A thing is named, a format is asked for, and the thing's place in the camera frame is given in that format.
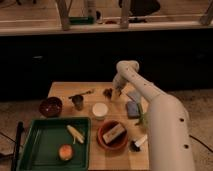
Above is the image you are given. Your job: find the white rectangular block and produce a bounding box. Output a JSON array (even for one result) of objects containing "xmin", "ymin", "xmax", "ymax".
[{"xmin": 103, "ymin": 124, "xmax": 126, "ymax": 144}]

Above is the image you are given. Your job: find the white handled black brush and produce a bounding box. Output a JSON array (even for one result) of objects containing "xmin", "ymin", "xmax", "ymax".
[{"xmin": 130, "ymin": 135, "xmax": 147, "ymax": 152}]

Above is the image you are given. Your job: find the dark spoon with wooden handle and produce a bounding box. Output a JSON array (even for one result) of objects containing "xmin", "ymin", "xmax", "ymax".
[{"xmin": 68, "ymin": 89, "xmax": 95, "ymax": 99}]

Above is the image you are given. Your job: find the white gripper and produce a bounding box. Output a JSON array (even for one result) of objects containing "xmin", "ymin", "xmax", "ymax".
[{"xmin": 113, "ymin": 74, "xmax": 126, "ymax": 96}]

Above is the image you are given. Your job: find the small metal cup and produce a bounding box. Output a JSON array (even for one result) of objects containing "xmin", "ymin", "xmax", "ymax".
[{"xmin": 72, "ymin": 95, "xmax": 84, "ymax": 111}]

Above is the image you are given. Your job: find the dark purple grape bunch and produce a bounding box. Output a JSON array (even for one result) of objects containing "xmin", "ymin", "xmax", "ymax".
[{"xmin": 103, "ymin": 88, "xmax": 113, "ymax": 99}]

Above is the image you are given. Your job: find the white paper cup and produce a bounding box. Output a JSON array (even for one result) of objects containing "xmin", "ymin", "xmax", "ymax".
[{"xmin": 92, "ymin": 103, "xmax": 108, "ymax": 120}]

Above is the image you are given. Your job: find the dark red bowl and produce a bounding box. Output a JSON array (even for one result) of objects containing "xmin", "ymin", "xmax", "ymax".
[{"xmin": 39, "ymin": 97, "xmax": 63, "ymax": 118}]

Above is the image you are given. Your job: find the black bar left of tray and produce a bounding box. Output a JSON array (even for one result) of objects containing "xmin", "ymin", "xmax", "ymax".
[{"xmin": 10, "ymin": 122, "xmax": 24, "ymax": 171}]

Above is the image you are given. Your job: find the black cable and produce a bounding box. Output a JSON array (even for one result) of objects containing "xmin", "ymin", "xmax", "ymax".
[{"xmin": 189, "ymin": 134, "xmax": 213, "ymax": 154}]

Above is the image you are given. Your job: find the green plastic tray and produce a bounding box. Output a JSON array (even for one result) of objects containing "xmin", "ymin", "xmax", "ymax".
[{"xmin": 17, "ymin": 117, "xmax": 91, "ymax": 171}]

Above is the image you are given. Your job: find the green pear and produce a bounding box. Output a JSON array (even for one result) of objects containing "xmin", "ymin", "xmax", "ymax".
[{"xmin": 136, "ymin": 103, "xmax": 148, "ymax": 127}]

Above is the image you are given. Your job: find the blue sponge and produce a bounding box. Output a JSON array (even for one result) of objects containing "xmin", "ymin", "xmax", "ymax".
[{"xmin": 126, "ymin": 101, "xmax": 140, "ymax": 119}]

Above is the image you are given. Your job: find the orange round fruit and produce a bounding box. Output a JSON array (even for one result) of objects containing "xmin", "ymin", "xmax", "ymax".
[{"xmin": 58, "ymin": 144, "xmax": 73, "ymax": 161}]

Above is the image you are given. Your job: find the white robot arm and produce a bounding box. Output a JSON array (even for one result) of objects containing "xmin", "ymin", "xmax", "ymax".
[{"xmin": 113, "ymin": 60, "xmax": 195, "ymax": 171}]

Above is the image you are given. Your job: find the orange terracotta bowl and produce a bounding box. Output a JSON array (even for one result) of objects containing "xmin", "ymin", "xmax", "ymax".
[{"xmin": 97, "ymin": 120, "xmax": 128, "ymax": 151}]

